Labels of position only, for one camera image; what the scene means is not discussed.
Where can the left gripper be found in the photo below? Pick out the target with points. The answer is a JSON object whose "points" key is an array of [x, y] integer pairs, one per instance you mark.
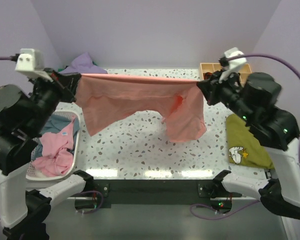
{"points": [[67, 83]]}

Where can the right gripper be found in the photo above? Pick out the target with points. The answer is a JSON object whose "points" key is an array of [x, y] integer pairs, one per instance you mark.
{"points": [[211, 86]]}

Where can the salmon pink t-shirt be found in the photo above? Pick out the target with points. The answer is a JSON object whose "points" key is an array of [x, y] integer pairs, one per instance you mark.
{"points": [[108, 98]]}

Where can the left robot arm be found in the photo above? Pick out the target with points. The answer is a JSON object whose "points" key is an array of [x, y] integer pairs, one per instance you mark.
{"points": [[22, 118]]}

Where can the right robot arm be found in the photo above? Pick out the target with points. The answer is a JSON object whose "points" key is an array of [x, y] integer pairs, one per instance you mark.
{"points": [[275, 129]]}

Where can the red black rolled sock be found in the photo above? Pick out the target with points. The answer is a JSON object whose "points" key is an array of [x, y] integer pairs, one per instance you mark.
{"points": [[207, 75]]}

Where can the folded lilac t-shirt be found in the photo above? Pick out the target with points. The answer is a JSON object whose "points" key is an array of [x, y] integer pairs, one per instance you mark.
{"points": [[83, 64]]}

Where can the wooden compartment tray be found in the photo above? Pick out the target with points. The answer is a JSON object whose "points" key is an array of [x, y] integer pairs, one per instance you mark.
{"points": [[205, 67]]}

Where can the grey blue t-shirt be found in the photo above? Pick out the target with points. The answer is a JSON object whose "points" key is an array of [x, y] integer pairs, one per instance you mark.
{"points": [[54, 125]]}

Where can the olive green t-shirt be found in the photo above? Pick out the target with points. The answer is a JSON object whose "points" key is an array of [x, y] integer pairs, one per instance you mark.
{"points": [[243, 148]]}

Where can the white laundry basket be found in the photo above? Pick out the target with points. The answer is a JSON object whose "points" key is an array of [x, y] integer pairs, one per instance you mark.
{"points": [[35, 175]]}

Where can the light pink t-shirt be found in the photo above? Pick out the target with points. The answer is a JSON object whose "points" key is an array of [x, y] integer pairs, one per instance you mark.
{"points": [[56, 160]]}

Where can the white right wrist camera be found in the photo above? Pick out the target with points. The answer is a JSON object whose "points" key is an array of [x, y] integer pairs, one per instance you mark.
{"points": [[231, 62]]}

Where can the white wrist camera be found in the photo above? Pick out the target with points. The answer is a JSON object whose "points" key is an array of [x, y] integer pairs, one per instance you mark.
{"points": [[31, 64], [231, 62]]}

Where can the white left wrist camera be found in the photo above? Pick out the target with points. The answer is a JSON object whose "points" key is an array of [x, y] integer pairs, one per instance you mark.
{"points": [[31, 64]]}

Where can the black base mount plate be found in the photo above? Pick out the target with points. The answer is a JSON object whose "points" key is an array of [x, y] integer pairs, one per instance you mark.
{"points": [[151, 192]]}

